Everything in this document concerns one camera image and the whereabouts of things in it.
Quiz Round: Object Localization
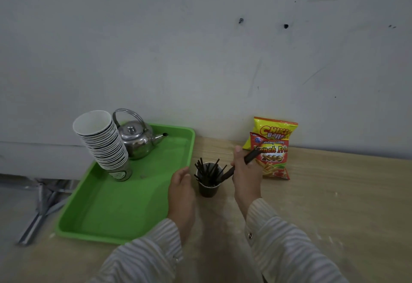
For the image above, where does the person's left hand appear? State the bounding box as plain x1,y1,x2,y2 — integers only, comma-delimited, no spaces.
167,166,196,245

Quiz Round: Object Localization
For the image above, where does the person's right hand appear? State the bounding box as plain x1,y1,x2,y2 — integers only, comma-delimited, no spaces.
231,145,263,220

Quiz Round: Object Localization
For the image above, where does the person's left forearm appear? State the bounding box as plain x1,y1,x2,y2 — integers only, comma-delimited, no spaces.
86,218,184,283

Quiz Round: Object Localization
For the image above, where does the person's right forearm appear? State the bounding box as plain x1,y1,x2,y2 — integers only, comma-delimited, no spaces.
244,198,350,283

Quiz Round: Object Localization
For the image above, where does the bunch of black straws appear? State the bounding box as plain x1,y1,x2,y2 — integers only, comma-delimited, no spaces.
193,157,228,187

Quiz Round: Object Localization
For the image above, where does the dark paper cup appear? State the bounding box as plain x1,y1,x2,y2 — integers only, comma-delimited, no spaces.
196,163,223,198

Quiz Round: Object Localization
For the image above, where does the red snack packet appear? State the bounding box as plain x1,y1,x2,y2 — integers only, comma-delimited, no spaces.
249,132,290,181

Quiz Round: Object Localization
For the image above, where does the yellow snack packet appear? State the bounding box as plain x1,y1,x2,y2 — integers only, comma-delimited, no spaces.
242,117,299,150

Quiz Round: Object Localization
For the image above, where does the green plastic tray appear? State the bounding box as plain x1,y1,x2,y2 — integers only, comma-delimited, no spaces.
55,123,196,245

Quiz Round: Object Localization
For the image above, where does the steel kettle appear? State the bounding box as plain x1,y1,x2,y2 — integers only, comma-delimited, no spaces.
112,108,169,161

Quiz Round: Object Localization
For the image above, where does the stack of white paper cups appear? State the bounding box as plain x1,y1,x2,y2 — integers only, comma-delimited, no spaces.
72,110,133,182

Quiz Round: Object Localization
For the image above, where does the grey metal folding stand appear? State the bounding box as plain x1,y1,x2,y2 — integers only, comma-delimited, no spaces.
17,178,78,247

